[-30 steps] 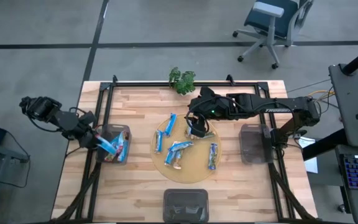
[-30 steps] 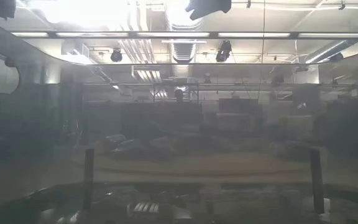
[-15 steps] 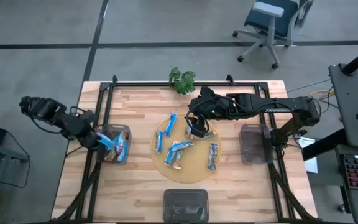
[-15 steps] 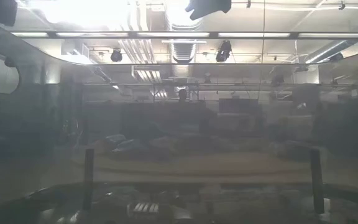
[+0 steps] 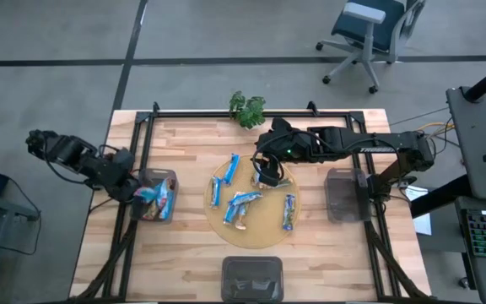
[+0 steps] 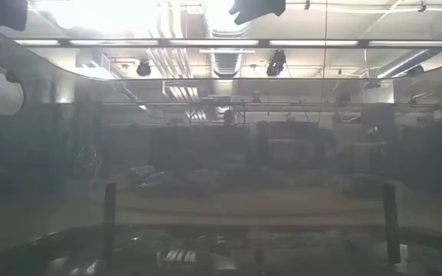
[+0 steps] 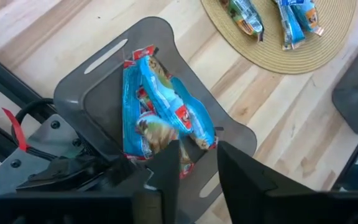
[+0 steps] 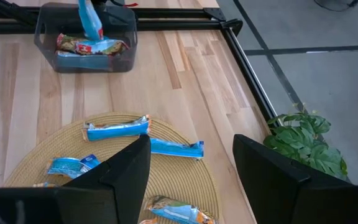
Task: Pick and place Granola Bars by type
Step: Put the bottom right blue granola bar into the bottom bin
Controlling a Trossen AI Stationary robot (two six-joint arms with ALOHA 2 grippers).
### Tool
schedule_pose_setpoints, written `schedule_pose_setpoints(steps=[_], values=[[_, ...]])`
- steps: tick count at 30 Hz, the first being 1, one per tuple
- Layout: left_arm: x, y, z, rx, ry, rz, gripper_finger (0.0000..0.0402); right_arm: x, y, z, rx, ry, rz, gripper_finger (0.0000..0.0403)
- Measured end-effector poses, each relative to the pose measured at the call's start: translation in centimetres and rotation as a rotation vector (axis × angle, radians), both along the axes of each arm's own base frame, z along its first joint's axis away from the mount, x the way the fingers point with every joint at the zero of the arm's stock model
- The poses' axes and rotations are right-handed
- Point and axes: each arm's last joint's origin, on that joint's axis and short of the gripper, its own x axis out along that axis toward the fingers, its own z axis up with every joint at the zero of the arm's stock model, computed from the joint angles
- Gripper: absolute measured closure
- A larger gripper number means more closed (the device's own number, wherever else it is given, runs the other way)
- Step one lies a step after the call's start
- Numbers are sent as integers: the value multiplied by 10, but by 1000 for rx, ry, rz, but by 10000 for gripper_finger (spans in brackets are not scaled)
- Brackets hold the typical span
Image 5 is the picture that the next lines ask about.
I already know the small potted green plant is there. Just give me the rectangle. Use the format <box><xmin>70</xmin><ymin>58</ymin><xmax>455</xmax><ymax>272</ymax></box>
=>
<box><xmin>229</xmin><ymin>90</ymin><xmax>267</xmax><ymax>130</ymax></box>

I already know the white paper sheet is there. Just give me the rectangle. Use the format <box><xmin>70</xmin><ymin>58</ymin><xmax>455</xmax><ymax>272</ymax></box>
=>
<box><xmin>405</xmin><ymin>185</ymin><xmax>433</xmax><ymax>236</ymax></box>

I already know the clear grey plastic bin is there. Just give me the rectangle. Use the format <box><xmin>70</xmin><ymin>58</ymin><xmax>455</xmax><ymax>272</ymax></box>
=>
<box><xmin>131</xmin><ymin>167</ymin><xmax>180</xmax><ymax>224</ymax></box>
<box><xmin>323</xmin><ymin>167</ymin><xmax>373</xmax><ymax>224</ymax></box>

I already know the orange-ended granola bar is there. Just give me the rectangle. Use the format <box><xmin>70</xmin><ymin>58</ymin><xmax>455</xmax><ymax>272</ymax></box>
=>
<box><xmin>235</xmin><ymin>202</ymin><xmax>251</xmax><ymax>231</ymax></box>

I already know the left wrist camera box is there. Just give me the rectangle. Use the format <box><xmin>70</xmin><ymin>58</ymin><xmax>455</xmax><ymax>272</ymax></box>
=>
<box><xmin>114</xmin><ymin>147</ymin><xmax>138</xmax><ymax>171</ymax></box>

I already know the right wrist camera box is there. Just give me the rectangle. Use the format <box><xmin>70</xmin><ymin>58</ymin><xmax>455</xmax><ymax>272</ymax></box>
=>
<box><xmin>287</xmin><ymin>128</ymin><xmax>311</xmax><ymax>164</ymax></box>

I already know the red and green granola bar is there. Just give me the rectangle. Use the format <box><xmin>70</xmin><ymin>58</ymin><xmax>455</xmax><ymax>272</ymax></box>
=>
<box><xmin>142</xmin><ymin>202</ymin><xmax>162</xmax><ymax>221</ymax></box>

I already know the yellow cable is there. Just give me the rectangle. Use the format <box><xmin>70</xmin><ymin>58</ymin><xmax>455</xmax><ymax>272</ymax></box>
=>
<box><xmin>422</xmin><ymin>121</ymin><xmax>455</xmax><ymax>140</ymax></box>

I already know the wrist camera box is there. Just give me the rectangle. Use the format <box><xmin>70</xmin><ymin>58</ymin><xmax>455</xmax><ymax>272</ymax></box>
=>
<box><xmin>287</xmin><ymin>128</ymin><xmax>311</xmax><ymax>164</ymax></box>
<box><xmin>114</xmin><ymin>147</ymin><xmax>138</xmax><ymax>171</ymax></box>

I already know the black aluminium table frame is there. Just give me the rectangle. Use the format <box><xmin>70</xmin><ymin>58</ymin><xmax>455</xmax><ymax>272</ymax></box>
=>
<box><xmin>67</xmin><ymin>100</ymin><xmax>432</xmax><ymax>303</ymax></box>

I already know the black flat support beam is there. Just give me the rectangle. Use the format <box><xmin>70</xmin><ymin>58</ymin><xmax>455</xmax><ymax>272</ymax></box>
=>
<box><xmin>409</xmin><ymin>175</ymin><xmax>474</xmax><ymax>220</ymax></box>

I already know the blue and grey office chair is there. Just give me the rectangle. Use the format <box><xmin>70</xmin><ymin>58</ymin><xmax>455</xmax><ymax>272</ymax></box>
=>
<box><xmin>315</xmin><ymin>0</ymin><xmax>428</xmax><ymax>95</ymax></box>

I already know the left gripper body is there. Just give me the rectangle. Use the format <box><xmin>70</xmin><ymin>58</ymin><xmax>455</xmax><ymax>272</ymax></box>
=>
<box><xmin>114</xmin><ymin>175</ymin><xmax>143</xmax><ymax>203</ymax></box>

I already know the grey side cart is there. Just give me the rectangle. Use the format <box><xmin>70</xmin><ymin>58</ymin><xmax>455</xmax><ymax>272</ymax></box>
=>
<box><xmin>0</xmin><ymin>196</ymin><xmax>41</xmax><ymax>304</ymax></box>

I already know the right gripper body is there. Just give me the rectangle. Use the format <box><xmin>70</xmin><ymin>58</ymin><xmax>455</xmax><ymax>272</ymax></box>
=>
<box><xmin>259</xmin><ymin>117</ymin><xmax>291</xmax><ymax>188</ymax></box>

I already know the round woven straw placemat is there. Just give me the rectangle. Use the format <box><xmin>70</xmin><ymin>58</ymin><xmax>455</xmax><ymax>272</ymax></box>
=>
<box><xmin>202</xmin><ymin>152</ymin><xmax>301</xmax><ymax>247</ymax></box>

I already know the dark rectangular plastic container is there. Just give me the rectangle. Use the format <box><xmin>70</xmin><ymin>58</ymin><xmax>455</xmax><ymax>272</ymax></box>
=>
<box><xmin>220</xmin><ymin>256</ymin><xmax>284</xmax><ymax>303</ymax></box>

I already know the grey side desk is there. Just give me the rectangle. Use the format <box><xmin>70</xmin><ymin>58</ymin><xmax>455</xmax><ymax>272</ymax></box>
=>
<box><xmin>445</xmin><ymin>86</ymin><xmax>486</xmax><ymax>304</ymax></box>

